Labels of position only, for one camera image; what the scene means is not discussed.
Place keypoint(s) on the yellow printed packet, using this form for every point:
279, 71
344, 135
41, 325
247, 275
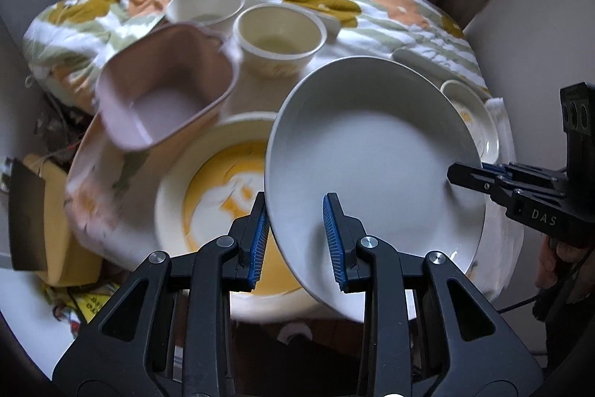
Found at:
88, 304

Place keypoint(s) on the white tape roll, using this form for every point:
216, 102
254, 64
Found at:
284, 332

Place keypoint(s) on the white round bowl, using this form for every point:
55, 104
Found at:
204, 1

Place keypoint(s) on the yellow box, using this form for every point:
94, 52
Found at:
60, 211

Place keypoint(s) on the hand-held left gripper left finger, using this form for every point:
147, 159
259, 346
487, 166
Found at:
258, 239

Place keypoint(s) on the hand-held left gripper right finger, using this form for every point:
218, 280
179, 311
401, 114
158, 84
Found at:
332, 234

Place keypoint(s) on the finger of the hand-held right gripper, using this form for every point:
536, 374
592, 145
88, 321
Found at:
467, 178
525, 171

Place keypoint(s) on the white floral tablecloth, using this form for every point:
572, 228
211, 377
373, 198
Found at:
93, 192

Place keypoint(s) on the plain white plate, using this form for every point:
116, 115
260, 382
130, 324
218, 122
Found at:
372, 146

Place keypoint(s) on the small white floral plate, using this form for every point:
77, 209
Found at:
479, 122

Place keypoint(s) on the person's right hand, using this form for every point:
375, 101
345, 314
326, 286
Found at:
560, 262

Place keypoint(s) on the pink square bowl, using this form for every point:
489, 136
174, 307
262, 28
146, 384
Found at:
162, 67

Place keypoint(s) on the dark flat panel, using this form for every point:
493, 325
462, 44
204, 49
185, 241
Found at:
28, 215

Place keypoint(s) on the large white plate yellow print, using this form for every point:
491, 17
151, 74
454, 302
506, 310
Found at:
209, 192

